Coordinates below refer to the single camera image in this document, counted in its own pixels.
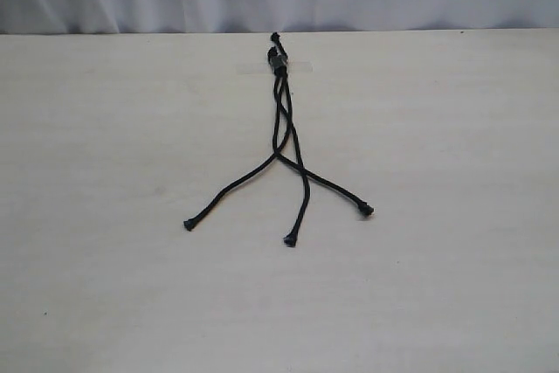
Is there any black rope strand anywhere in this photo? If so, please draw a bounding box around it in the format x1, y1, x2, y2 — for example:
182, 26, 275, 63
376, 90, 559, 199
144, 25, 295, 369
266, 45, 375, 219
182, 69, 285, 232
270, 31, 313, 248

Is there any clear adhesive tape strip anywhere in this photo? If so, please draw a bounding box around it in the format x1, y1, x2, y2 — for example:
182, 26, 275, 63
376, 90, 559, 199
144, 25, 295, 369
235, 61, 313, 75

